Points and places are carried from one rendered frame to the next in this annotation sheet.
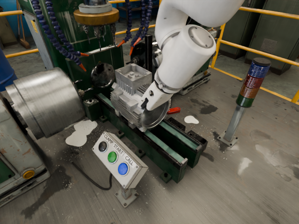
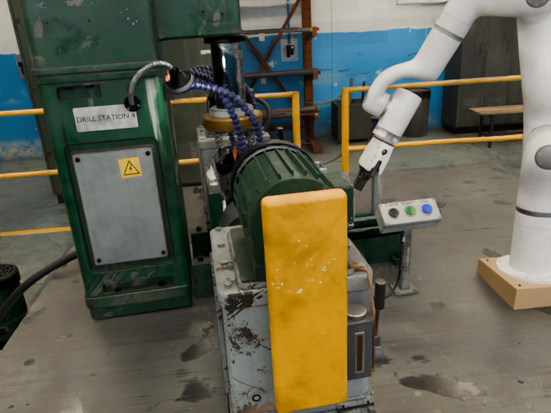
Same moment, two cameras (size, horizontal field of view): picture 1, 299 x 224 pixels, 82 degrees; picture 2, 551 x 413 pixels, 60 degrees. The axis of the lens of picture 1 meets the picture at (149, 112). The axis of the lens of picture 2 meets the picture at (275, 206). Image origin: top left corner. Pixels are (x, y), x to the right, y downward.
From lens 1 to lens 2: 1.36 m
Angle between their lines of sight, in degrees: 51
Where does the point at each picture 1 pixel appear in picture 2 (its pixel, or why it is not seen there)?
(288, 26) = not seen: hidden behind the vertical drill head
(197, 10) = (434, 73)
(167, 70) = (400, 122)
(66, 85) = not seen: hidden behind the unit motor
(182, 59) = (412, 107)
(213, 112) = not seen: hidden behind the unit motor
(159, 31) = (380, 98)
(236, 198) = (443, 237)
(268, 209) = (461, 229)
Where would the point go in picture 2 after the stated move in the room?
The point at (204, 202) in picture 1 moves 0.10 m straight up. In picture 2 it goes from (438, 251) to (440, 225)
